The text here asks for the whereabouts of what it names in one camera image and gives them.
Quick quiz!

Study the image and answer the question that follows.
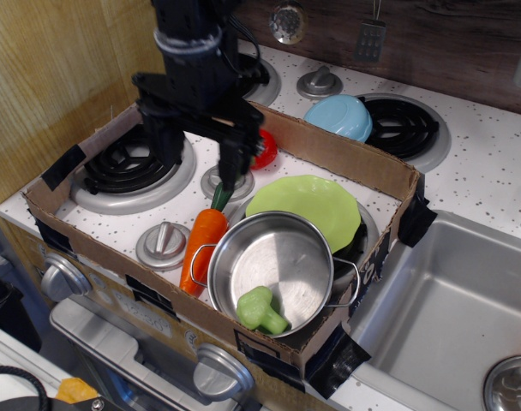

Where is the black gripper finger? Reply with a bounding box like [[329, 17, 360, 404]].
[[140, 107, 184, 165], [219, 134, 256, 192]]

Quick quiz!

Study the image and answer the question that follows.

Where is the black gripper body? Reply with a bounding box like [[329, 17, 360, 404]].
[[132, 45, 263, 146]]

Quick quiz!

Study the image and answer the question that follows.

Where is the green toy broccoli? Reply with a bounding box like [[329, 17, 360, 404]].
[[237, 286, 288, 335]]

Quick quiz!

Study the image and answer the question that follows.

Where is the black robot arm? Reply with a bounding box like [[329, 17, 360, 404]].
[[132, 1, 264, 192]]

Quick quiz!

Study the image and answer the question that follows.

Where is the stainless steel pan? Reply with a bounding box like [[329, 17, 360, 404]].
[[205, 211, 334, 338]]

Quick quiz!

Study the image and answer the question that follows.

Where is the red toy strawberry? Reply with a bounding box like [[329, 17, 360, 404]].
[[250, 128, 278, 170]]

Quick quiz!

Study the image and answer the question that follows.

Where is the silver stovetop knob middle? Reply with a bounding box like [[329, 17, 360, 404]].
[[201, 165, 255, 202]]

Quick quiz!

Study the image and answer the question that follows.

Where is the silver stovetop knob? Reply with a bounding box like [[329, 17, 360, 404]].
[[296, 66, 344, 100], [201, 165, 255, 202], [135, 222, 190, 271]]

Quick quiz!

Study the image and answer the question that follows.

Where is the front left black burner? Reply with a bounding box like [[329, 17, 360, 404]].
[[71, 124, 196, 216]]

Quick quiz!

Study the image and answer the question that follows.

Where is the black burner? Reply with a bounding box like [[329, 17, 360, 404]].
[[71, 124, 196, 216], [358, 93, 452, 174], [237, 53, 281, 106]]

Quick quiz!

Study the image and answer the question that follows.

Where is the back left black burner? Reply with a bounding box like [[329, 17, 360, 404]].
[[237, 53, 281, 106]]

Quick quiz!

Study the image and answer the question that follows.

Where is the brown cardboard fence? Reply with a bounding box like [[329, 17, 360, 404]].
[[21, 96, 438, 400]]

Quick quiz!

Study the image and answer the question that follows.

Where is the orange toy carrot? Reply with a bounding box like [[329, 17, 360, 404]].
[[179, 182, 233, 298]]

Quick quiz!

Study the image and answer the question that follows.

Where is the silver stovetop knob back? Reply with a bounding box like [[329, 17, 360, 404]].
[[296, 66, 344, 100]]

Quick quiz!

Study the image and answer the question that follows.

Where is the light green plastic plate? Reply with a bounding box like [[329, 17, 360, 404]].
[[245, 175, 362, 253]]

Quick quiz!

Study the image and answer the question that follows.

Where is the silver stovetop knob front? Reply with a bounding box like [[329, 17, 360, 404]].
[[135, 222, 190, 271]]

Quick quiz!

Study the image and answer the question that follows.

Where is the hanging metal strainer ladle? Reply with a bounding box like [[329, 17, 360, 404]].
[[268, 1, 308, 45]]

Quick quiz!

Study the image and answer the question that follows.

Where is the light blue plastic bowl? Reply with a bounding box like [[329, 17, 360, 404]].
[[303, 94, 373, 143]]

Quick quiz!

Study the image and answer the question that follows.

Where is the hanging grey slotted spatula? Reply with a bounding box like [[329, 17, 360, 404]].
[[353, 0, 386, 63]]

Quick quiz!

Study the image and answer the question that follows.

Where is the silver oven knob left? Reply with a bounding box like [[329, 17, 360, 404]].
[[41, 253, 93, 302]]

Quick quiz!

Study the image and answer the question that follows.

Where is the silver oven knob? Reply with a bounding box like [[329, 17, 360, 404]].
[[193, 343, 255, 402], [41, 253, 93, 302]]

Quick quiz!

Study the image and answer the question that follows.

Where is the back right black burner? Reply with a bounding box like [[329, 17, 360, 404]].
[[358, 93, 452, 174]]

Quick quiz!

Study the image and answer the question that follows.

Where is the silver oven knob right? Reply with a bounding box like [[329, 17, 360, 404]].
[[193, 343, 255, 402]]

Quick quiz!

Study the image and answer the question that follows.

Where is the grey sink basin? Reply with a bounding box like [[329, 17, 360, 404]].
[[350, 211, 521, 410]]

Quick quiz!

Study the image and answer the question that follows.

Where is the yellow object bottom left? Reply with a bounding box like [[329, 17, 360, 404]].
[[55, 377, 99, 404]]

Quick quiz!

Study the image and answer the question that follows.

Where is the silver oven door handle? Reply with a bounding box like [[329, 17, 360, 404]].
[[50, 299, 243, 410]]

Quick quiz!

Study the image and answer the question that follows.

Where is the black braided cable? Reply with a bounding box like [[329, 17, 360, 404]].
[[0, 366, 51, 410]]

